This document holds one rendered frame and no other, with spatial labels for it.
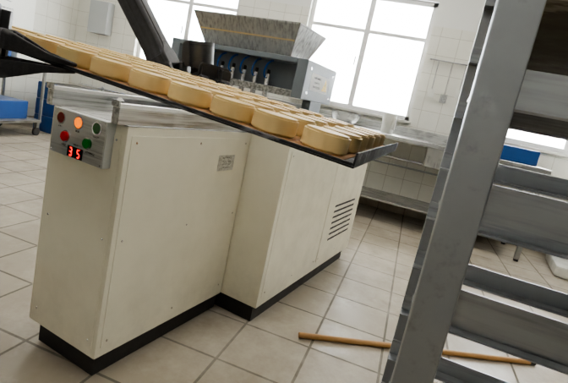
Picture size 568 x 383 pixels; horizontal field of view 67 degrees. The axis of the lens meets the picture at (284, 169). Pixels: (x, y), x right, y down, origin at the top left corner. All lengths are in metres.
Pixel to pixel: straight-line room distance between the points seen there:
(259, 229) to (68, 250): 0.76
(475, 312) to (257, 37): 1.69
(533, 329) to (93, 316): 1.32
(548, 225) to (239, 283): 1.70
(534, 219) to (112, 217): 1.18
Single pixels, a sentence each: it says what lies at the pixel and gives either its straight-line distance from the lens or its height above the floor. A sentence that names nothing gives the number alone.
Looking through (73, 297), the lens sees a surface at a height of 0.25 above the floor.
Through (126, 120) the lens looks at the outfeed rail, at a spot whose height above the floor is 0.85.
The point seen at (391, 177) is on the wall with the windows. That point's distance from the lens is 5.03.
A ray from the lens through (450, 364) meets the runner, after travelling 0.89.
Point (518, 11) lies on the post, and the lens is 0.35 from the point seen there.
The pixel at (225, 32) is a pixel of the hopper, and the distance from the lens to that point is 2.05.
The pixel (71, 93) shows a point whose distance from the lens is 1.55.
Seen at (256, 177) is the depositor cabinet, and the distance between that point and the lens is 1.85.
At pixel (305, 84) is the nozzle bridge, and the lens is 1.77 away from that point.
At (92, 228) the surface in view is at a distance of 1.45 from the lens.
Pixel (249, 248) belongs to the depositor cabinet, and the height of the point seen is 0.34.
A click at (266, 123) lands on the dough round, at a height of 0.98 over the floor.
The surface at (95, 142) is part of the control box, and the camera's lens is 1.36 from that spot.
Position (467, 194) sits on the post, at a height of 0.97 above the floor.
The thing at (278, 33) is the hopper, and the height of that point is 1.27.
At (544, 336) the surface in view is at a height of 0.87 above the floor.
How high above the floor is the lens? 1.01
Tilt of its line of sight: 9 degrees down
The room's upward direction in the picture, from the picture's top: 12 degrees clockwise
